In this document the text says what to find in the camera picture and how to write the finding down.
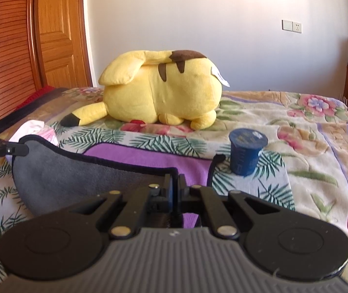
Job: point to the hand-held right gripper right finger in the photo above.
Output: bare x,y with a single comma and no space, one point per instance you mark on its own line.
182,190

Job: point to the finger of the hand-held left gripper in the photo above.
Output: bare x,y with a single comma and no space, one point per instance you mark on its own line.
18,149

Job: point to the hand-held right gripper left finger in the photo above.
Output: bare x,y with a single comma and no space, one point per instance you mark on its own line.
168,189

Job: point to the grey and purple towel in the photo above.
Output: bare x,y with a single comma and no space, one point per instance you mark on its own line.
70,177

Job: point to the pink tissue pack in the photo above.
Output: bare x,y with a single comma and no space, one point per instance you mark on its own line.
36,131

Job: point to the red knitted cloth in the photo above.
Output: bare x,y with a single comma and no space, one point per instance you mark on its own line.
38,96

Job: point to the dark blue plastic cup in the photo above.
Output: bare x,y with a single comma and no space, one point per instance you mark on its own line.
245,154

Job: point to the louvered wooden wardrobe door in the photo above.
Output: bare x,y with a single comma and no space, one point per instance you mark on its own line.
3,52

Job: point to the yellow plush toy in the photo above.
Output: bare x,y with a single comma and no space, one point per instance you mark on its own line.
161,91

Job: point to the floral blanket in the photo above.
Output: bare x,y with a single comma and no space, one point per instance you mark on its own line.
308,146

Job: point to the white wall socket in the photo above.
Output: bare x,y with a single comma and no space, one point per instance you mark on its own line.
291,26

